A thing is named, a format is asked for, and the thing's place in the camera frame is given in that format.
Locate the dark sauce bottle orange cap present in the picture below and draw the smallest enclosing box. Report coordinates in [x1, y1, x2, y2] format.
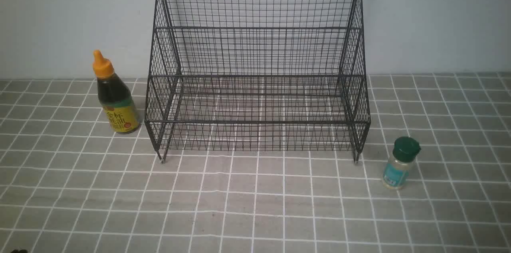
[92, 50, 139, 134]

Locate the small spice jar green cap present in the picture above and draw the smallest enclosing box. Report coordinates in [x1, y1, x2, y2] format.
[382, 136, 421, 190]

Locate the grey checkered tablecloth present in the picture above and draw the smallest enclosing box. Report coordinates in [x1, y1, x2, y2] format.
[0, 72, 510, 253]

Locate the black wire mesh shelf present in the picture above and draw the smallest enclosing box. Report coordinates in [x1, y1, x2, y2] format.
[144, 0, 372, 162]

